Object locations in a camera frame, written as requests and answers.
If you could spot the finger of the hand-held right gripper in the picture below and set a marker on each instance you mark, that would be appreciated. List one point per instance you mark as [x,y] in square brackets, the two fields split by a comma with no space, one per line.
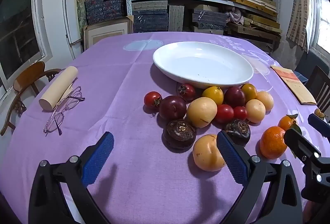
[304,148]
[319,123]

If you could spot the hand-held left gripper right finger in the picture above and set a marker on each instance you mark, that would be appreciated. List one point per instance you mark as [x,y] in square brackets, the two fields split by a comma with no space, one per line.
[232,157]

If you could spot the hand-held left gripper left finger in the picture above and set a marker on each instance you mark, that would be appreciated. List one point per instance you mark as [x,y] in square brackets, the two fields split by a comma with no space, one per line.
[99,157]

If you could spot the pale yellow round fruit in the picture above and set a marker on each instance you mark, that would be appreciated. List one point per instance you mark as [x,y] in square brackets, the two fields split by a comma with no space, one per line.
[202,112]
[206,153]
[255,111]
[266,100]

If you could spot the leafy orange mandarin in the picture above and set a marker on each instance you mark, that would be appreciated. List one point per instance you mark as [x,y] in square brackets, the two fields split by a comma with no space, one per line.
[287,122]

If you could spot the dark purple plum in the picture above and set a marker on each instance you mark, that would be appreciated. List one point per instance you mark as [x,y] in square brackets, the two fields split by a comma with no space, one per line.
[172,107]
[234,97]

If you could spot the yellow cherry tomato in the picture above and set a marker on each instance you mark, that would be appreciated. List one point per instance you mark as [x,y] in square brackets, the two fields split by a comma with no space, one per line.
[213,95]

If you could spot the orange cherry tomato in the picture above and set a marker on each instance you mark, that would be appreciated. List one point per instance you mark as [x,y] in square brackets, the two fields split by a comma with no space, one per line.
[248,91]

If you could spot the white oval plate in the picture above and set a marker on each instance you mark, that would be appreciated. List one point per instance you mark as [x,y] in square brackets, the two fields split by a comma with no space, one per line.
[201,66]

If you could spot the small yellow fruit cluster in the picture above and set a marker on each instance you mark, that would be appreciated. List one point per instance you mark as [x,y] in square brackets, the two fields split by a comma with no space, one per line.
[319,112]

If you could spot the dark wooden chair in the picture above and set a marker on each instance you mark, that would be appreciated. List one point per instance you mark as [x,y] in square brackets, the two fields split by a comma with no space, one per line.
[319,87]

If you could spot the brown paper envelope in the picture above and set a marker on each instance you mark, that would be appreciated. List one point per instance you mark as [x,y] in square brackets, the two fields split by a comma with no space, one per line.
[294,82]

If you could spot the blue cloth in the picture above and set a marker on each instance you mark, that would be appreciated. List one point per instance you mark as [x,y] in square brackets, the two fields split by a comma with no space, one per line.
[301,76]

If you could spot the purple printed tablecloth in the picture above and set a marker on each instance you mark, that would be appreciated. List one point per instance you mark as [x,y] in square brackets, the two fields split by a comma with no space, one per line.
[129,84]

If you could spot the cream wooden cylinder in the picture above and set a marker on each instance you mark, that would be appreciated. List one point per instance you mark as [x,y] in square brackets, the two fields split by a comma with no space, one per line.
[59,88]

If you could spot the bright side window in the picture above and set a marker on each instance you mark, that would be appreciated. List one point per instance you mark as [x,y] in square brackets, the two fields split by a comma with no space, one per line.
[323,20]

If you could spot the stack of worn brown boxes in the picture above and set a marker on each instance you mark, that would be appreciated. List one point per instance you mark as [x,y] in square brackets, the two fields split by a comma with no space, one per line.
[255,38]

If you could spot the brown wooden chair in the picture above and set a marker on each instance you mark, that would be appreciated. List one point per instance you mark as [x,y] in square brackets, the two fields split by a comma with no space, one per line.
[25,74]

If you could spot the checked curtain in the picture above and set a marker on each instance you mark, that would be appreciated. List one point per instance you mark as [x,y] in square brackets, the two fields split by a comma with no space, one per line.
[299,7]

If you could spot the brown cardboard box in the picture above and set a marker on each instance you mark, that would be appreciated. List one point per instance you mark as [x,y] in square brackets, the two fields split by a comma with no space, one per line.
[206,31]

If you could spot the stack of yellow wooden boxes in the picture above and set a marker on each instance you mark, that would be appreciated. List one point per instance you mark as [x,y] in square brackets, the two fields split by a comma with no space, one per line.
[255,11]

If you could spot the pink cloth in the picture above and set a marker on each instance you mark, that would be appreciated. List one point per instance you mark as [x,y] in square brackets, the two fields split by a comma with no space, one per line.
[236,16]

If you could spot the stack of dark patterned boxes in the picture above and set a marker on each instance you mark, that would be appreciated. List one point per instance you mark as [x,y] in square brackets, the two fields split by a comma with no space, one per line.
[210,18]

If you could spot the white leaning board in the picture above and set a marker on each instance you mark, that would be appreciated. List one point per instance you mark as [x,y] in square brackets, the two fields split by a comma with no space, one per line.
[66,20]

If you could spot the stack of dark blue boxes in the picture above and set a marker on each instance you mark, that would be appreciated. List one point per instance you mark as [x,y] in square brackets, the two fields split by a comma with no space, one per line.
[149,17]

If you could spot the grey woven upright box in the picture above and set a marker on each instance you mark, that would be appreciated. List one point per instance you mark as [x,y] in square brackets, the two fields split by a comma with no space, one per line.
[176,18]

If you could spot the stack of blue orange boxes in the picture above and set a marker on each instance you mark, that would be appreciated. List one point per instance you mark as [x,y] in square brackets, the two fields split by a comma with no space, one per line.
[105,7]

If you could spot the green marbled panel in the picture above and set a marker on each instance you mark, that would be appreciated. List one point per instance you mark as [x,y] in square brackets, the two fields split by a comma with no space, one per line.
[80,7]

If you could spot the white framed window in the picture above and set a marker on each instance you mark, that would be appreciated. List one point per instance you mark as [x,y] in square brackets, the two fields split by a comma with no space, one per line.
[15,20]

